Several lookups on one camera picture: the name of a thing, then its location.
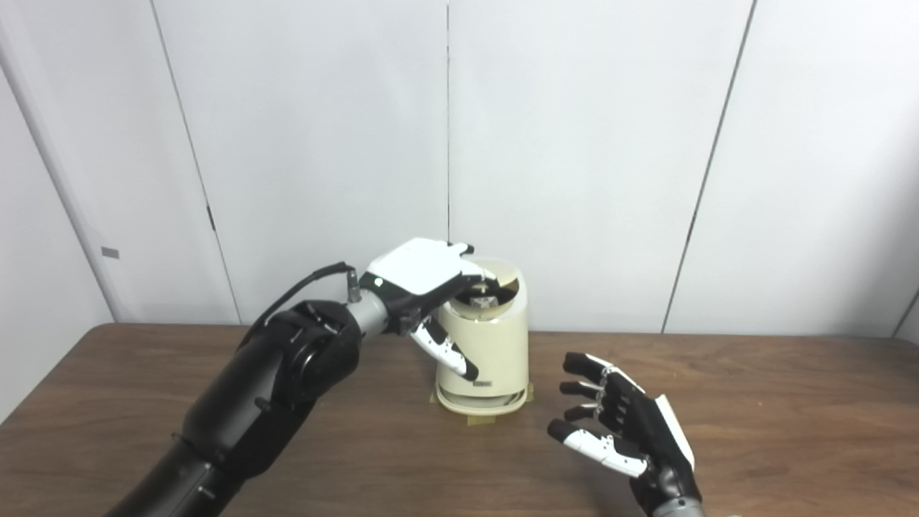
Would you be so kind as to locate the white green milk carton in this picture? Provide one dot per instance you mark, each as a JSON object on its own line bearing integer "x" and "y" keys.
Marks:
{"x": 483, "y": 301}

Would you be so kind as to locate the cream round bin lid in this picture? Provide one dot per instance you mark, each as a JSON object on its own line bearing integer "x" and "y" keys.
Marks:
{"x": 506, "y": 276}

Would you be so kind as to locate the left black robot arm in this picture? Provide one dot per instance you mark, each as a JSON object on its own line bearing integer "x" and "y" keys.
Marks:
{"x": 266, "y": 402}

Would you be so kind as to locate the cream-colored round bin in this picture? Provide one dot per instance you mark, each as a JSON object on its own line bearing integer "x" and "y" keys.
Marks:
{"x": 499, "y": 352}

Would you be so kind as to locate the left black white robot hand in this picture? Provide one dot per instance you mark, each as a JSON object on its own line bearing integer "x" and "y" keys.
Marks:
{"x": 416, "y": 269}

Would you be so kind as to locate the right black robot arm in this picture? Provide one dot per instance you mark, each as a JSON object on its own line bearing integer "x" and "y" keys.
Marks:
{"x": 678, "y": 510}

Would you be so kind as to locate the small grey wall label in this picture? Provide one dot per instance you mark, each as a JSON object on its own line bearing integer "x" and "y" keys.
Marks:
{"x": 110, "y": 253}

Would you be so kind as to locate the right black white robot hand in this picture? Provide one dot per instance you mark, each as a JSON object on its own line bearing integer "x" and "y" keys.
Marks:
{"x": 646, "y": 431}

